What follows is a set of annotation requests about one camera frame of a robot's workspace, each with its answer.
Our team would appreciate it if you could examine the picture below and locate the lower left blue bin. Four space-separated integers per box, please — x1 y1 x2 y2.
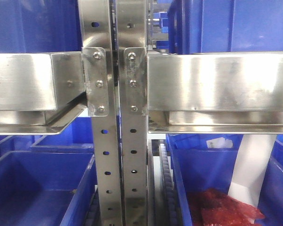
0 151 96 226

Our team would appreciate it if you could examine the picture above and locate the red plastic bag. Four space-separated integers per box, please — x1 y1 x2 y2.
187 188 265 226

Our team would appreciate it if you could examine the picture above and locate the blue bin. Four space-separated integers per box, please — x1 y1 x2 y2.
0 0 82 53
166 134 266 226
168 0 283 55
257 135 283 226
0 151 96 226

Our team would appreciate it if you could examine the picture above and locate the right steel upright post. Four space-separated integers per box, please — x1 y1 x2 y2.
116 0 148 226

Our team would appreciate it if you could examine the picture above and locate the upper right blue bin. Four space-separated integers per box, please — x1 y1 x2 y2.
168 0 283 55

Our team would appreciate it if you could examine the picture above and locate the far right lower blue bin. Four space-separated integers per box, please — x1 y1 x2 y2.
257 135 283 226

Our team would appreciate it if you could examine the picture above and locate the steel upright post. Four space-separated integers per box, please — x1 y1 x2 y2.
78 0 123 226
116 0 148 226

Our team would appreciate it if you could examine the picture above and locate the upper left blue bin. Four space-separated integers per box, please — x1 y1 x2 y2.
0 0 82 53

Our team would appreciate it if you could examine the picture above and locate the right steel shelf beam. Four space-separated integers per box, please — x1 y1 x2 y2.
147 51 283 134

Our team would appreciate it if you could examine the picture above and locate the left steel shelf beam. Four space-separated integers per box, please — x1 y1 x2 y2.
0 52 86 135

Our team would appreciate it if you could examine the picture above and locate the left steel upright post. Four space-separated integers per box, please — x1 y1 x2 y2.
78 0 123 226

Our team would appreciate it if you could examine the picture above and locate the steel shelf beam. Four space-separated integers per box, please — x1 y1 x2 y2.
0 52 86 135
147 51 283 134

